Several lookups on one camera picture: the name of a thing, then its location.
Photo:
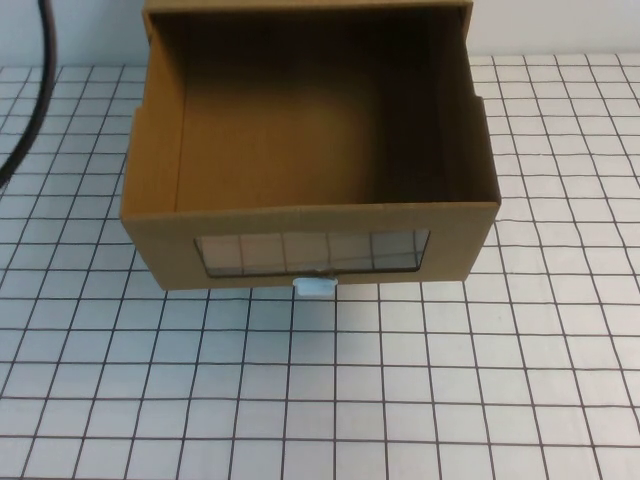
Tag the cardboard drawer with wide window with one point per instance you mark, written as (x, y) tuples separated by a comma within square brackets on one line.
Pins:
[(160, 150)]

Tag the white black-grid tablecloth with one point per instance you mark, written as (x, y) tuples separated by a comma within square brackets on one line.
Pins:
[(300, 375)]

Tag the cardboard shell of wide-window drawer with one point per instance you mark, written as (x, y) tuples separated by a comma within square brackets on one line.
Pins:
[(300, 4)]

